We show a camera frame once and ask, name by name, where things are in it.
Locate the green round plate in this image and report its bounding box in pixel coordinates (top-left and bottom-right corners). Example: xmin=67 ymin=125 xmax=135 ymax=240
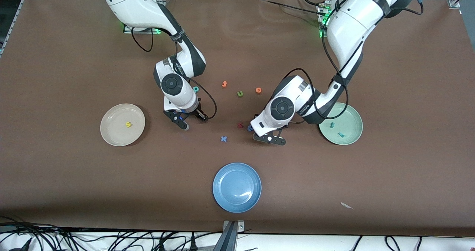
xmin=318 ymin=102 xmax=363 ymax=146

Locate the blue round plate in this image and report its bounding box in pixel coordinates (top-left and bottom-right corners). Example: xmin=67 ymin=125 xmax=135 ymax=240
xmin=213 ymin=163 xmax=262 ymax=213

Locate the beige round plate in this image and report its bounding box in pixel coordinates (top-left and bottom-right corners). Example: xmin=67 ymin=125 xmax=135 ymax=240
xmin=100 ymin=103 xmax=146 ymax=147

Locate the brown table cover sheet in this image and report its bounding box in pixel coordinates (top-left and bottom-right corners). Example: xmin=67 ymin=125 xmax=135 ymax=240
xmin=0 ymin=0 xmax=475 ymax=237

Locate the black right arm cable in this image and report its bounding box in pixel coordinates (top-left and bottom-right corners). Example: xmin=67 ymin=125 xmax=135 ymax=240
xmin=132 ymin=28 xmax=217 ymax=121

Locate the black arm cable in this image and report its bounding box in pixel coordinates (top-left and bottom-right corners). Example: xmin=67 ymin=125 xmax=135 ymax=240
xmin=284 ymin=0 xmax=424 ymax=124
xmin=132 ymin=28 xmax=217 ymax=121

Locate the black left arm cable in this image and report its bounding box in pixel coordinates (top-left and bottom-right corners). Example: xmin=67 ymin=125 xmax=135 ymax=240
xmin=284 ymin=0 xmax=424 ymax=124

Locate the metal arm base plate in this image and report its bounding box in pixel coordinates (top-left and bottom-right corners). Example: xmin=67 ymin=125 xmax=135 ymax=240
xmin=124 ymin=23 xmax=164 ymax=34
xmin=317 ymin=0 xmax=336 ymax=39

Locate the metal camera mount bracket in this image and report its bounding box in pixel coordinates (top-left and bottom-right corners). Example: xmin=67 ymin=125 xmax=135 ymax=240
xmin=213 ymin=220 xmax=245 ymax=251

